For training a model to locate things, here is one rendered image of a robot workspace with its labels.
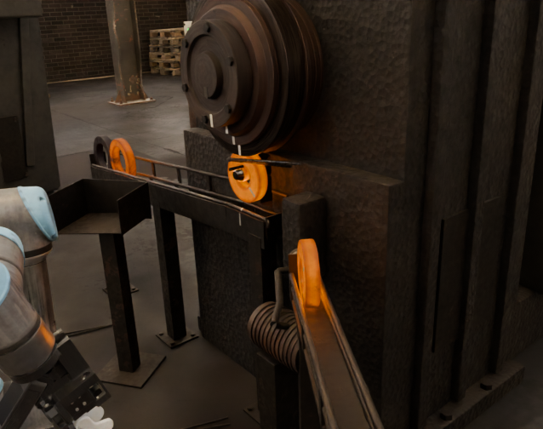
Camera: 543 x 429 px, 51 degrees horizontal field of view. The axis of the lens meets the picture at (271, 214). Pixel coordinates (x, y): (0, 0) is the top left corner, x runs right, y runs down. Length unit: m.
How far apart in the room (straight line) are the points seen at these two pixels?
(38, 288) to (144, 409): 0.94
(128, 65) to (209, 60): 7.13
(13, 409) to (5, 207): 0.48
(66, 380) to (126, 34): 7.91
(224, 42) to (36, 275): 0.71
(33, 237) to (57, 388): 0.44
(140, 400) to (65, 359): 1.32
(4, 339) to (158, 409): 1.35
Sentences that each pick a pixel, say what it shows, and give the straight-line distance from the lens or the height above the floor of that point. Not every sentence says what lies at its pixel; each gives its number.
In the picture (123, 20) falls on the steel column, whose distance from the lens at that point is 8.62.
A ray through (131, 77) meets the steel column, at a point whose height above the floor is 0.36.
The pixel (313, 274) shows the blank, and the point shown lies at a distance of 1.23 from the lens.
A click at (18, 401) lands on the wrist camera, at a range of 0.85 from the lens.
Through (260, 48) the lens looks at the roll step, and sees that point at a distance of 1.47.
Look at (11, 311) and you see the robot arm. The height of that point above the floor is 0.95.
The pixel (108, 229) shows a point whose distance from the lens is 1.97.
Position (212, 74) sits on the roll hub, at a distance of 1.53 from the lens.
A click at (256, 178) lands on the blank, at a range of 1.63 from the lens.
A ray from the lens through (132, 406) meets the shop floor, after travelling 2.13.
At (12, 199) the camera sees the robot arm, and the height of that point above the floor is 0.95.
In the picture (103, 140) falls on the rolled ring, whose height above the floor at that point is 0.75.
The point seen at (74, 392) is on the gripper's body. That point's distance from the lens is 0.85.
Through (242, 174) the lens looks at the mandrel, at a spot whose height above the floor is 0.82.
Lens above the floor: 1.29
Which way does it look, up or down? 20 degrees down
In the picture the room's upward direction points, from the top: 2 degrees counter-clockwise
